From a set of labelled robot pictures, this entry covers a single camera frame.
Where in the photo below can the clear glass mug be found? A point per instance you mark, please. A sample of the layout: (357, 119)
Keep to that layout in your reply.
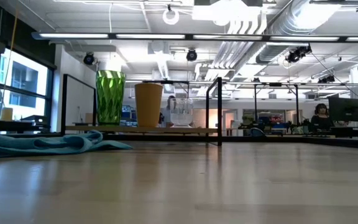
(181, 112)

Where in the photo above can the orange plastic cup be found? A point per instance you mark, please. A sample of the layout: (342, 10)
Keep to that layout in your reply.
(148, 105)

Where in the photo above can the green faceted plastic cup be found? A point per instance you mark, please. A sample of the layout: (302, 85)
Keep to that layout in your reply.
(110, 96)

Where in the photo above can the person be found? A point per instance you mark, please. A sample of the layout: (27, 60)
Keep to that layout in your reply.
(321, 119)
(166, 112)

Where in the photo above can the overhead light bar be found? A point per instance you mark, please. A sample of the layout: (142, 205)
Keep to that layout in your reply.
(73, 35)

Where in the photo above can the teal cloth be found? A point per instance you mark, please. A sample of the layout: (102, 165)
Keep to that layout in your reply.
(42, 144)

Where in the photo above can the black computer monitor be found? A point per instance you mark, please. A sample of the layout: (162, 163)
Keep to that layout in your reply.
(345, 109)

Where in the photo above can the yellow cylinder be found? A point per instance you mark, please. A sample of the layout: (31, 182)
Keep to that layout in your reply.
(6, 114)

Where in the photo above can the wooden shelf with black frame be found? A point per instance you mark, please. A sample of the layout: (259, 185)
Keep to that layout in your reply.
(135, 129)

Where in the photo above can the black ceiling camera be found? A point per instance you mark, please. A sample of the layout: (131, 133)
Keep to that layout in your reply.
(191, 55)
(89, 58)
(297, 54)

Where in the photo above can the black metal frame stand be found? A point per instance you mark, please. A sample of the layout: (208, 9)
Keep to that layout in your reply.
(255, 105)

